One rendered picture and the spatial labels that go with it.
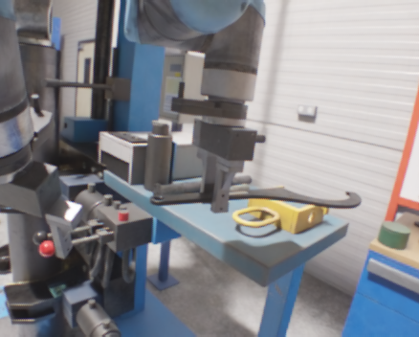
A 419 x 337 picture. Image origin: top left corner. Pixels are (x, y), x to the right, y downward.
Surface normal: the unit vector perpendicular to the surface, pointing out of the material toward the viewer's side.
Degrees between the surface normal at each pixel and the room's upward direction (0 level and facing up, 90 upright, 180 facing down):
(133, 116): 90
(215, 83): 90
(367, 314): 90
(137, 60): 90
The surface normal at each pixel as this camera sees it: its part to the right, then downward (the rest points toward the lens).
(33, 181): 0.18, -0.77
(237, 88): 0.26, 0.26
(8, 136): 0.80, 0.47
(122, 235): 0.68, 0.25
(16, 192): -0.18, 0.59
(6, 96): 0.91, 0.37
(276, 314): -0.72, 0.08
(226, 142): -0.87, 0.01
